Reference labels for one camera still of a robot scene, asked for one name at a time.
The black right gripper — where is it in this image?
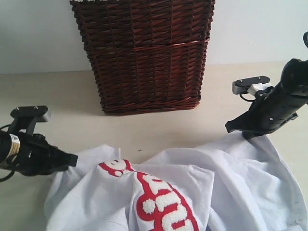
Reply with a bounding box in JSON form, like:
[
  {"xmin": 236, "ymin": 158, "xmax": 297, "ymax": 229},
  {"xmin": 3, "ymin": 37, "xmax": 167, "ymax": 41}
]
[{"xmin": 225, "ymin": 85, "xmax": 299, "ymax": 140}]

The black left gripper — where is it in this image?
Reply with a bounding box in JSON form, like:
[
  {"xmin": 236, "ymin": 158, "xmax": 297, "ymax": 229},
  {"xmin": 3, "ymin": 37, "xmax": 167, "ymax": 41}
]
[{"xmin": 9, "ymin": 132, "xmax": 78, "ymax": 176}]

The white t-shirt with red logo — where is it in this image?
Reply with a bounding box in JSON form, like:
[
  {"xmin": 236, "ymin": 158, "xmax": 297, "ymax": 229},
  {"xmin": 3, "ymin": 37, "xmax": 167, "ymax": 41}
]
[{"xmin": 44, "ymin": 132, "xmax": 308, "ymax": 231}]

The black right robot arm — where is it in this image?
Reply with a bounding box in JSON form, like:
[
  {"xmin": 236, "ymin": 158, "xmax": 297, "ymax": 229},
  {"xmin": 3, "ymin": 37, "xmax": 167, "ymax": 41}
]
[{"xmin": 225, "ymin": 59, "xmax": 308, "ymax": 140}]

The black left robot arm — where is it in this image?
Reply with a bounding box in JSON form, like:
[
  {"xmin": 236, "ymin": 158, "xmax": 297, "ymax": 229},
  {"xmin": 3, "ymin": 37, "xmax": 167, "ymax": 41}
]
[{"xmin": 0, "ymin": 131, "xmax": 78, "ymax": 182}]

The dark brown wicker basket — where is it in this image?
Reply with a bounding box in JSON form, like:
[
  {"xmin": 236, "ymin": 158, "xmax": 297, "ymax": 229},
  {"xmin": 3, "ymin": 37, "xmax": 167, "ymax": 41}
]
[{"xmin": 70, "ymin": 0, "xmax": 215, "ymax": 115}]

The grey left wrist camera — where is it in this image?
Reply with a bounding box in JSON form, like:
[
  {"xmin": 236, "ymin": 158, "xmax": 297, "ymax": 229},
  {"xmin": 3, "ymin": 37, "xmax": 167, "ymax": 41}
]
[{"xmin": 7, "ymin": 105, "xmax": 51, "ymax": 135}]

